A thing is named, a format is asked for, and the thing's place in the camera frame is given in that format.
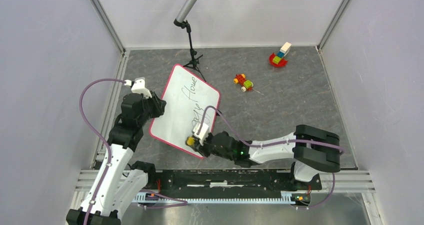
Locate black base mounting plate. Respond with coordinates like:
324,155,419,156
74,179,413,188
145,169,322,199

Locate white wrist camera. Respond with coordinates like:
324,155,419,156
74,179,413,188
123,77,153,100
192,122,210,141

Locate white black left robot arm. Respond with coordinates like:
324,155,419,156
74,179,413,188
66,91,166,225

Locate red toy brick boat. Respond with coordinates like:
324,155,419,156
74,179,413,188
268,42,292,68

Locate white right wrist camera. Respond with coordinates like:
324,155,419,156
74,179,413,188
192,122,210,141

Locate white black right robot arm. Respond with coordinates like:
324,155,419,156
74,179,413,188
186,123,345,189

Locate grey microphone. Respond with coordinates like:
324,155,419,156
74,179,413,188
174,0,197,27

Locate red toy brick car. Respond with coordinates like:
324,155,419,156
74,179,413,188
233,73,254,92

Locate white slotted cable duct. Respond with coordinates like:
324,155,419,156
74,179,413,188
132,192,311,206

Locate pink framed whiteboard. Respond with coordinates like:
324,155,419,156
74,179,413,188
149,64,221,159

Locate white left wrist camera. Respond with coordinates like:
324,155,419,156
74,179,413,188
123,77,153,100

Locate black tripod microphone stand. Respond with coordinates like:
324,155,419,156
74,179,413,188
173,19,206,82

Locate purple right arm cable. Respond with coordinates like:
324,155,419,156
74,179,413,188
197,105,345,211

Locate yellow bone shaped eraser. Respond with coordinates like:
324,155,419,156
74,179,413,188
185,136,196,147

